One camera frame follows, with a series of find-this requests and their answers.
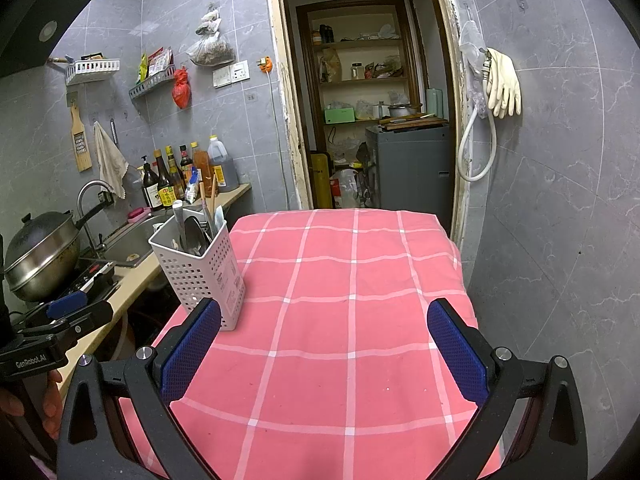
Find white perforated utensil holder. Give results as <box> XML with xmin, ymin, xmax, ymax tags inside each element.
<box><xmin>149</xmin><ymin>217</ymin><xmax>245</xmax><ymax>332</ymax></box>

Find person's left hand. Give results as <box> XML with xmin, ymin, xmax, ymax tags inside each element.
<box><xmin>0</xmin><ymin>370</ymin><xmax>63</xmax><ymax>440</ymax></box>

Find wooden countertop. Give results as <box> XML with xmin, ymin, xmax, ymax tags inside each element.
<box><xmin>54</xmin><ymin>182</ymin><xmax>253</xmax><ymax>401</ymax></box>

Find steel wok with lid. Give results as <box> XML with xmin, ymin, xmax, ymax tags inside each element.
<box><xmin>3</xmin><ymin>204</ymin><xmax>106</xmax><ymax>302</ymax></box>

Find chrome faucet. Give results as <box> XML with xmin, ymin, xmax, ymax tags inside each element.
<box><xmin>76</xmin><ymin>179</ymin><xmax>115</xmax><ymax>252</ymax></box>

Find yellow label sauce bottle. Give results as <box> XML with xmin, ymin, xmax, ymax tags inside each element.
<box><xmin>154</xmin><ymin>150</ymin><xmax>177</xmax><ymax>209</ymax></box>

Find dark soy sauce bottle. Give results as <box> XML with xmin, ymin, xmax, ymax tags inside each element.
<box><xmin>142</xmin><ymin>156</ymin><xmax>163</xmax><ymax>211</ymax></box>

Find hanging beige dishcloth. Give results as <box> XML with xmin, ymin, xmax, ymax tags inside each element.
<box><xmin>93</xmin><ymin>122</ymin><xmax>129</xmax><ymax>200</ymax></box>

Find pink checkered tablecloth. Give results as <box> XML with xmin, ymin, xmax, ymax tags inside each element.
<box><xmin>117</xmin><ymin>207</ymin><xmax>504</xmax><ymax>480</ymax></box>

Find wooden chopstick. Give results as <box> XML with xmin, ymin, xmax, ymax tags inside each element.
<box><xmin>207</xmin><ymin>174</ymin><xmax>219</xmax><ymax>217</ymax></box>

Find orange oil bottle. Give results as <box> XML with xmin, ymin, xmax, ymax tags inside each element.
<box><xmin>191</xmin><ymin>141</ymin><xmax>216</xmax><ymax>198</ymax></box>

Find large oil bottle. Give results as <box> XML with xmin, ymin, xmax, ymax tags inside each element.
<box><xmin>207</xmin><ymin>134</ymin><xmax>240</xmax><ymax>193</ymax></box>

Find grey metal cabinet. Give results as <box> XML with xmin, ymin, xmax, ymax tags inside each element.
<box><xmin>366</xmin><ymin>124</ymin><xmax>454</xmax><ymax>231</ymax></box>

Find red plastic bag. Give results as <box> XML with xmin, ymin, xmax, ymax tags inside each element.
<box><xmin>171</xmin><ymin>66</ymin><xmax>191</xmax><ymax>110</ymax></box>

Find yellow gas cylinder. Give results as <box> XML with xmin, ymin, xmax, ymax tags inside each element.
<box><xmin>310</xmin><ymin>152</ymin><xmax>333</xmax><ymax>209</ymax></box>

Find cream rubber gloves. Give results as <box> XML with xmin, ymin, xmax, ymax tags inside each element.
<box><xmin>486</xmin><ymin>48</ymin><xmax>522</xmax><ymax>119</ymax></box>

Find hanging bag of dried goods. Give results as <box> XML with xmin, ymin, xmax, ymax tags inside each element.
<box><xmin>186</xmin><ymin>3</ymin><xmax>235</xmax><ymax>68</ymax></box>

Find green box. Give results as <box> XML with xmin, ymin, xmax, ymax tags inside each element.
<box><xmin>323</xmin><ymin>107</ymin><xmax>356</xmax><ymax>125</ymax></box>

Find black range hood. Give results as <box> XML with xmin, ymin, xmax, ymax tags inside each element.
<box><xmin>1</xmin><ymin>0</ymin><xmax>91</xmax><ymax>77</ymax></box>

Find white hose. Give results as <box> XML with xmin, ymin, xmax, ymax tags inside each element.
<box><xmin>456</xmin><ymin>104</ymin><xmax>499</xmax><ymax>183</ymax></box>

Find white wall basket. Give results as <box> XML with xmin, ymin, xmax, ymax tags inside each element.
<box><xmin>65</xmin><ymin>58</ymin><xmax>120</xmax><ymax>87</ymax></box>

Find grey wall rack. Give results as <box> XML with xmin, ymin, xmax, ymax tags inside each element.
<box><xmin>128</xmin><ymin>64</ymin><xmax>176</xmax><ymax>100</ymax></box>

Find white wall socket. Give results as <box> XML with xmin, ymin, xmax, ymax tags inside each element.
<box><xmin>213</xmin><ymin>61</ymin><xmax>250</xmax><ymax>89</ymax></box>

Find orange wall hook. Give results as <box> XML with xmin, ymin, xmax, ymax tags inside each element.
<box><xmin>257</xmin><ymin>56</ymin><xmax>273</xmax><ymax>74</ymax></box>

